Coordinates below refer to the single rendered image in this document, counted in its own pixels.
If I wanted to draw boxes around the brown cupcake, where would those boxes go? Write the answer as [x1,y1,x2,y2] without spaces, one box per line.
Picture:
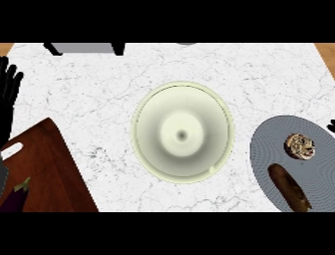
[283,132,317,161]

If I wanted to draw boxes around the grey round placemat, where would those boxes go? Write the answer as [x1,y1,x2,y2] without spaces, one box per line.
[248,115,335,213]

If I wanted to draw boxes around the pale green bowl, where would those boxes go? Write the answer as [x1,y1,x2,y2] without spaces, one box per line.
[129,81,236,184]

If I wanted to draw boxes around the brown bread loaf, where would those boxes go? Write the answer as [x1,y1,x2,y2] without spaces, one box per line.
[265,163,313,213]

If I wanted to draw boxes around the dark wooden cutting board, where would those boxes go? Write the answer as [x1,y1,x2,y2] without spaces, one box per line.
[0,117,100,213]

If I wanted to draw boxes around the purple eggplant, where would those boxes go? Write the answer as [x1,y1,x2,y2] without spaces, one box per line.
[0,176,32,213]

